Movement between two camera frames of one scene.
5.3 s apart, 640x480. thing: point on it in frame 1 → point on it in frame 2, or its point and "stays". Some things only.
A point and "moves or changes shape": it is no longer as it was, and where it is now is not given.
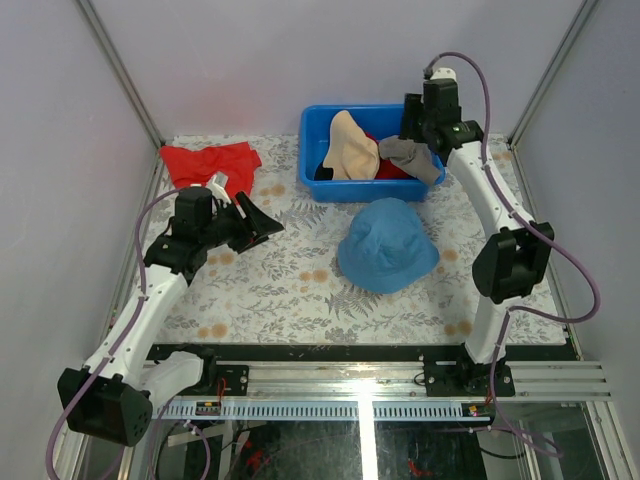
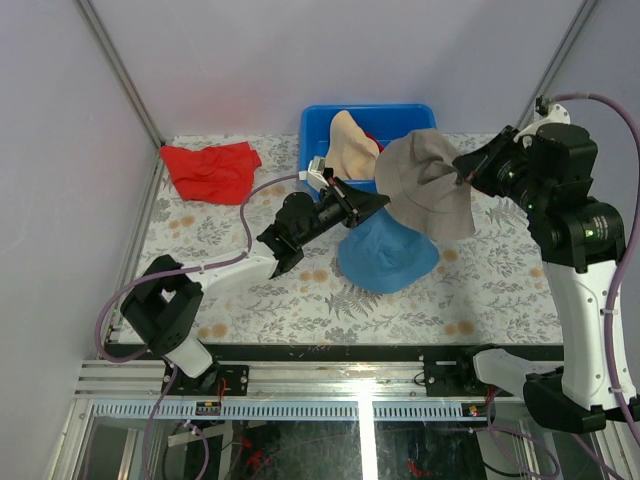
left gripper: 262,225 → 355,204
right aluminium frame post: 578,22 stays
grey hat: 414,157 moves or changes shape
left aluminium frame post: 121,70 stays
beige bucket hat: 351,154 stays
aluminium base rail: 333,380 stays
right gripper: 412,108 → 471,162
